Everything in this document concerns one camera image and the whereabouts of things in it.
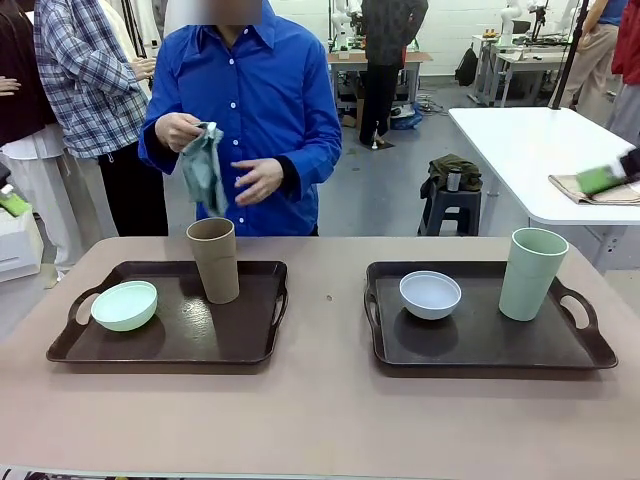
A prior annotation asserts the white foam box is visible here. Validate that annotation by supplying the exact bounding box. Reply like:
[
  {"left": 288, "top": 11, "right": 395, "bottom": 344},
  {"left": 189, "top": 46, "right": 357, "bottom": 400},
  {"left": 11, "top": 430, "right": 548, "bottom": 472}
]
[{"left": 0, "top": 202, "right": 45, "bottom": 284}]

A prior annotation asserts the dark grey plastic stool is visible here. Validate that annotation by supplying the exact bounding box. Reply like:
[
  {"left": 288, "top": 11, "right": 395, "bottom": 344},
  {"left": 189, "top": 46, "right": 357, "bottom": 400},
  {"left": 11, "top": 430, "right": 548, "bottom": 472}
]
[{"left": 417, "top": 187, "right": 483, "bottom": 237}]

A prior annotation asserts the tall brown cup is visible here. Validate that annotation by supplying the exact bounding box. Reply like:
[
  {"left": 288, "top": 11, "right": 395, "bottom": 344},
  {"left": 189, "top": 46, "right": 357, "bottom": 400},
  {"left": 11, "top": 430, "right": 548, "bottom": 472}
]
[{"left": 185, "top": 217, "right": 241, "bottom": 305}]

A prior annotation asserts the person in cream top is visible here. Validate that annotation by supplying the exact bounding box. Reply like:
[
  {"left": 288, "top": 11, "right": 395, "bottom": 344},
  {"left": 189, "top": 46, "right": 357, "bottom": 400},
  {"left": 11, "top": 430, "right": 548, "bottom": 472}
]
[{"left": 97, "top": 0, "right": 166, "bottom": 99}]

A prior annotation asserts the pale green bowl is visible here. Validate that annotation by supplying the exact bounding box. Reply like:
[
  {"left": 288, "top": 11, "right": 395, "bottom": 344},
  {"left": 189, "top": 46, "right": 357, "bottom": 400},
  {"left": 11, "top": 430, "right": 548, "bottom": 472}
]
[{"left": 90, "top": 280, "right": 159, "bottom": 333}]

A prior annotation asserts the person in black clothes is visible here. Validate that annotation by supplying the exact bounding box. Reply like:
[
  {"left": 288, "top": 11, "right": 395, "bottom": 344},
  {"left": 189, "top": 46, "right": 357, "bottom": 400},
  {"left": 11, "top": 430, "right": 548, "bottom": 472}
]
[{"left": 358, "top": 0, "right": 430, "bottom": 147}]

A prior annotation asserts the blue bag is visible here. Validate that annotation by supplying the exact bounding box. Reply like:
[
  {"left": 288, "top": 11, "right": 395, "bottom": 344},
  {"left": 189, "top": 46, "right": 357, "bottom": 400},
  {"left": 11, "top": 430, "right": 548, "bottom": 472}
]
[{"left": 389, "top": 103, "right": 424, "bottom": 131}]

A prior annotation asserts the brown-topped background table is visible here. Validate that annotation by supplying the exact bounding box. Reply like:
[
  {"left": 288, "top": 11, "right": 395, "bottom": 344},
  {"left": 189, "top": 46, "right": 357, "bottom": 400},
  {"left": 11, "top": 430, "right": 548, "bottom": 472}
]
[{"left": 327, "top": 49, "right": 434, "bottom": 109}]

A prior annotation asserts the person's left hand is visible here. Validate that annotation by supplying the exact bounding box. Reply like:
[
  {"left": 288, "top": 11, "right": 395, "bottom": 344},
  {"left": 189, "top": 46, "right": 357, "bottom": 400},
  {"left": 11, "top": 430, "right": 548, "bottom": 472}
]
[{"left": 230, "top": 157, "right": 286, "bottom": 207}]

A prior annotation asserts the person in tan trousers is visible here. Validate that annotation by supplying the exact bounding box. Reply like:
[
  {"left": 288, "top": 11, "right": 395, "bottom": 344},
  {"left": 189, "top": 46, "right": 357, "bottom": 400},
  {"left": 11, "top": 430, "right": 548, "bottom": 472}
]
[{"left": 569, "top": 0, "right": 630, "bottom": 112}]

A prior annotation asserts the grey background workbench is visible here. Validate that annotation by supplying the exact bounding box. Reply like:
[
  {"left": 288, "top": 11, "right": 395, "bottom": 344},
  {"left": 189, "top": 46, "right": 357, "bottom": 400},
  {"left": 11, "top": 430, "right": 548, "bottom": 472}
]
[{"left": 472, "top": 33, "right": 574, "bottom": 107}]

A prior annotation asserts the person in blue shirt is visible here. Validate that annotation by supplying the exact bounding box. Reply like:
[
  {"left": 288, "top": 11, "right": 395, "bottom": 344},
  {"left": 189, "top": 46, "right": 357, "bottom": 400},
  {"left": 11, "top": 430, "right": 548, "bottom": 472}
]
[{"left": 138, "top": 0, "right": 344, "bottom": 237}]

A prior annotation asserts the person's left forearm blue sleeve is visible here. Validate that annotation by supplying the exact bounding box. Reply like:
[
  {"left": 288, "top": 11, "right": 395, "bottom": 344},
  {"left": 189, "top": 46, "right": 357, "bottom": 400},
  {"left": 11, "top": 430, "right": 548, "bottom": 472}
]
[{"left": 279, "top": 134, "right": 344, "bottom": 201}]

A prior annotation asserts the black backpack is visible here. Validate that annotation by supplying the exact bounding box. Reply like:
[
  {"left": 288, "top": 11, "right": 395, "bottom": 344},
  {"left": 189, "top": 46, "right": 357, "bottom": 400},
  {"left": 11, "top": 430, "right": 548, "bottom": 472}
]
[{"left": 453, "top": 47, "right": 480, "bottom": 87}]

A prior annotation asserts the olive green bundled clothing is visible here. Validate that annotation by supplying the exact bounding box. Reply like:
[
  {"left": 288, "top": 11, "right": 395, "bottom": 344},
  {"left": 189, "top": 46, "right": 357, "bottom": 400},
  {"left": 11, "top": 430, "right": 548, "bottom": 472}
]
[{"left": 419, "top": 153, "right": 484, "bottom": 200}]

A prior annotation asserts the black camera stand pole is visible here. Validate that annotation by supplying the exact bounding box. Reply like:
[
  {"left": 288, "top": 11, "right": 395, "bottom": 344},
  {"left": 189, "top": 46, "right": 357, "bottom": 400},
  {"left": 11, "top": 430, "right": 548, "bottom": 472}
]
[{"left": 548, "top": 0, "right": 592, "bottom": 110}]

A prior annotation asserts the person in red jacket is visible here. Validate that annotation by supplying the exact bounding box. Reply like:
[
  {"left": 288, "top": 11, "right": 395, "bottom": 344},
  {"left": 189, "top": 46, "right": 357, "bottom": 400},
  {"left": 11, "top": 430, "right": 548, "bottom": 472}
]
[{"left": 606, "top": 0, "right": 640, "bottom": 146}]

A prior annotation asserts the tall pale green cup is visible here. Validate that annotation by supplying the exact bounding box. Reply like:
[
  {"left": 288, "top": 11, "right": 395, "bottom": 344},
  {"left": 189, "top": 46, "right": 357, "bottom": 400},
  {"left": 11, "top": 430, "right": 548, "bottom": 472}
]
[{"left": 498, "top": 227, "right": 570, "bottom": 322}]

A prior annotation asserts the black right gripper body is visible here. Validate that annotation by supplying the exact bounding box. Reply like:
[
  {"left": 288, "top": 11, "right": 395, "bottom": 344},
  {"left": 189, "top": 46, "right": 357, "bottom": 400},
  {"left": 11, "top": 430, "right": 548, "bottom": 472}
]
[{"left": 618, "top": 147, "right": 640, "bottom": 185}]

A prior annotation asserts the teal cloth mat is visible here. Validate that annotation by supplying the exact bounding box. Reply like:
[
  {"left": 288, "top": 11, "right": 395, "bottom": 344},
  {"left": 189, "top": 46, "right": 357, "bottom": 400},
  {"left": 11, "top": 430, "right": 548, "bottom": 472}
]
[{"left": 179, "top": 121, "right": 230, "bottom": 218}]

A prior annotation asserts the person's right forearm blue sleeve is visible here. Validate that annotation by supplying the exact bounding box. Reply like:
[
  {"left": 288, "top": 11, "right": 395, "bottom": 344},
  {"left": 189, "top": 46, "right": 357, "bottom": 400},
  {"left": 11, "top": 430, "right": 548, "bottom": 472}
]
[{"left": 138, "top": 117, "right": 174, "bottom": 174}]

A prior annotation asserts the blue-grey bowl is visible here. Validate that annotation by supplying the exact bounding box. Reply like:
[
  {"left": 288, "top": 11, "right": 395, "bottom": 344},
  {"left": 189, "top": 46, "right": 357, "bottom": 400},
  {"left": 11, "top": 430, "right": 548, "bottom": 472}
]
[{"left": 398, "top": 270, "right": 463, "bottom": 321}]

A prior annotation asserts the beige cloth mat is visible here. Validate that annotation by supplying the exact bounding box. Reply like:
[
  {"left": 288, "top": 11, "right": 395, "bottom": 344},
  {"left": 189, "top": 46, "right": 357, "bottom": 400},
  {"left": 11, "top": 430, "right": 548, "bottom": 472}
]
[{"left": 548, "top": 173, "right": 640, "bottom": 206}]

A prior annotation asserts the white side table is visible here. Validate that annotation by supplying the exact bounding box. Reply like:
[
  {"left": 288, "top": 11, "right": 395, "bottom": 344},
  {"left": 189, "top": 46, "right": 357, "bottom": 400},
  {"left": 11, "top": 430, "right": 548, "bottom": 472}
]
[{"left": 448, "top": 106, "right": 640, "bottom": 275}]

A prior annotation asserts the person's right hand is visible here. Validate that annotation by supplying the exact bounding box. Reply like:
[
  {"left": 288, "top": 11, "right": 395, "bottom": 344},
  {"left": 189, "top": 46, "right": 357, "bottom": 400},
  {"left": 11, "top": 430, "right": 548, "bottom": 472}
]
[{"left": 154, "top": 113, "right": 207, "bottom": 152}]

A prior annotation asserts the dark brown plastic tray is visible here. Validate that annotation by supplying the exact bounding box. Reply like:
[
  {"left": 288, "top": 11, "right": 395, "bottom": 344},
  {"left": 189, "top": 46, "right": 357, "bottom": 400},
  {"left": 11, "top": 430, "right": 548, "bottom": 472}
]
[
  {"left": 45, "top": 259, "right": 290, "bottom": 365},
  {"left": 363, "top": 259, "right": 619, "bottom": 370}
]

